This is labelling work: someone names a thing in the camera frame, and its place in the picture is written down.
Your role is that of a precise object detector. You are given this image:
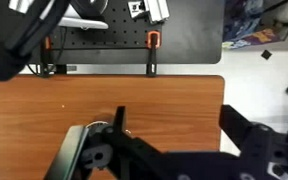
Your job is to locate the black perforated mounting board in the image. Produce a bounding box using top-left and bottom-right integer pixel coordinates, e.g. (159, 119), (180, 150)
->
(28, 0), (164, 51)

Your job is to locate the short aluminium extrusion bracket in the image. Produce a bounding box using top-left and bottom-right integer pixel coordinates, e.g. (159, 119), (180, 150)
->
(127, 0), (171, 25)

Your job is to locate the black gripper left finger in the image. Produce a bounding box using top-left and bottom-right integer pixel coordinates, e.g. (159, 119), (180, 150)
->
(43, 105), (165, 180)

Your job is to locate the white VR headset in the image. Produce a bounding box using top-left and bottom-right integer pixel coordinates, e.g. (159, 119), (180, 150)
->
(57, 0), (110, 31)

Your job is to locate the colourful blue printed bag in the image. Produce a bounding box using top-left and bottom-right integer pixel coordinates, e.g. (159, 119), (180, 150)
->
(222, 0), (282, 51)

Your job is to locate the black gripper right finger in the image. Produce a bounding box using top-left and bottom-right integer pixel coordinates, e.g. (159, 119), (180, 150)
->
(218, 104), (288, 180)

